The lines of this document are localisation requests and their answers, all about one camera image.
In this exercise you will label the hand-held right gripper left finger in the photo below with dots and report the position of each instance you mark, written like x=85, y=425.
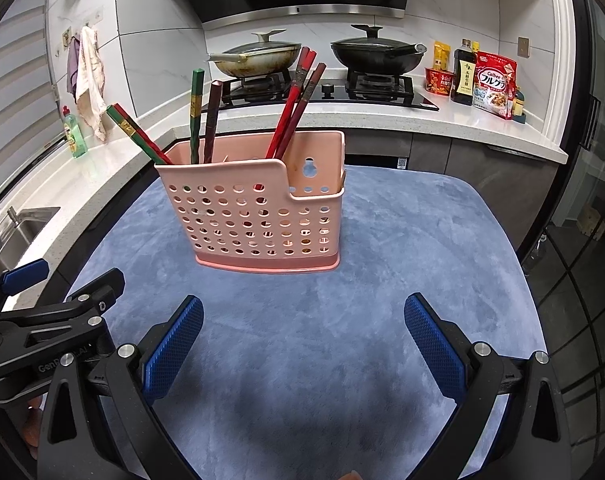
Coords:
x=175, y=345

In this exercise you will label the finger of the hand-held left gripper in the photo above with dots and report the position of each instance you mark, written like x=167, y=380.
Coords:
x=95, y=292
x=25, y=276

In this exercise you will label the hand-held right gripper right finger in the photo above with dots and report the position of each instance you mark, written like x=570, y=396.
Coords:
x=432, y=345

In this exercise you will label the pink perforated utensil holder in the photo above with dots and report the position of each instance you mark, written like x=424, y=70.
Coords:
x=242, y=220

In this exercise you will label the bright red chopstick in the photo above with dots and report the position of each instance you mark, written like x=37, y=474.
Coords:
x=284, y=110
x=293, y=110
x=150, y=141

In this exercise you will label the green and red chopsticks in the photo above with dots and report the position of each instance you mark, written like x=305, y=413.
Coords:
x=116, y=116

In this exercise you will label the dark brown chopstick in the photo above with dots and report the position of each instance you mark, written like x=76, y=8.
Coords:
x=213, y=110

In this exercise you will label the green chopstick with gold band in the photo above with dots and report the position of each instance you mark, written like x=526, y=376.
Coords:
x=197, y=85

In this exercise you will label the steel kitchen sink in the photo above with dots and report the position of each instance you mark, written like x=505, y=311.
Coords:
x=30, y=225

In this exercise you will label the blue plush mat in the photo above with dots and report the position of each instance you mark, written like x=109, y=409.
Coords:
x=307, y=360

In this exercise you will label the green dish soap bottle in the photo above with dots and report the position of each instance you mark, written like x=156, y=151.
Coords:
x=75, y=135

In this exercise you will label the grey lower cabinet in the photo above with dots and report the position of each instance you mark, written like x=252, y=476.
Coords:
x=482, y=170

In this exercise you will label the white window blinds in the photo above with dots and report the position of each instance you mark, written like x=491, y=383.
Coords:
x=12, y=85

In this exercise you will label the black built-in appliance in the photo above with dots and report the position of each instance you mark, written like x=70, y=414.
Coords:
x=377, y=150

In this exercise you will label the white hanging dish cloth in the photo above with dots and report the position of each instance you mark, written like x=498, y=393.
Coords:
x=90, y=75

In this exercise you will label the purple hanging cloth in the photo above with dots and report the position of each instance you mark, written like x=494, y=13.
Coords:
x=72, y=70

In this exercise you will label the dark glass door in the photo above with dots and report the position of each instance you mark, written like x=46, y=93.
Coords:
x=592, y=160

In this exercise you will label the black glass gas stove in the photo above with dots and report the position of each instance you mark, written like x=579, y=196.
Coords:
x=372, y=102

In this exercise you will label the red instant noodle cup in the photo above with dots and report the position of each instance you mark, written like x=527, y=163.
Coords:
x=438, y=82

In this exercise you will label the dark soy sauce bottle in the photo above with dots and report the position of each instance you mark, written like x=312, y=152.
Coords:
x=463, y=80

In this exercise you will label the red cereal bag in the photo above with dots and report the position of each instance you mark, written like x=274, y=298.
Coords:
x=495, y=85

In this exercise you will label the beige frying pan with lid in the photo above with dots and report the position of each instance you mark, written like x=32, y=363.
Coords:
x=252, y=60

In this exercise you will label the yellow snack packet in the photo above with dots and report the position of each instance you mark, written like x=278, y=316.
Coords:
x=442, y=55

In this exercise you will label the black wok with lid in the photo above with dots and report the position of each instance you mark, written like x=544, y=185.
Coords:
x=372, y=57

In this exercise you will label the yellow-capped bottle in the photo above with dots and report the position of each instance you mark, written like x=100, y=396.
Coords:
x=476, y=48

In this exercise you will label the gold wall socket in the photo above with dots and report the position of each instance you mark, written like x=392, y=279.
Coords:
x=67, y=40

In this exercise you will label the beige wall socket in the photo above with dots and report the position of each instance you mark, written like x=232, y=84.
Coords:
x=523, y=46

